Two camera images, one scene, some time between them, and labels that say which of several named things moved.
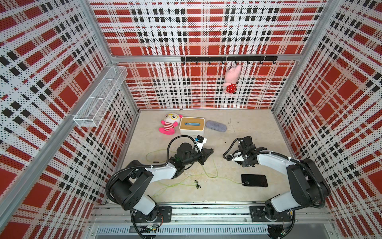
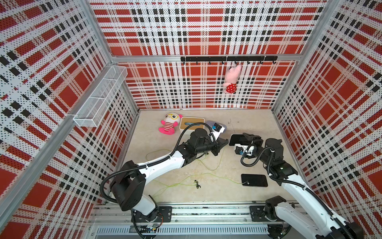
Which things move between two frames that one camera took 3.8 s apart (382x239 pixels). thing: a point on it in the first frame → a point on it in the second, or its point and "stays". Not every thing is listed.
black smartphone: [255, 180] stays
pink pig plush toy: [231, 76] stays
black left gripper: [202, 157] → [218, 143]
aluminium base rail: [207, 221] stays
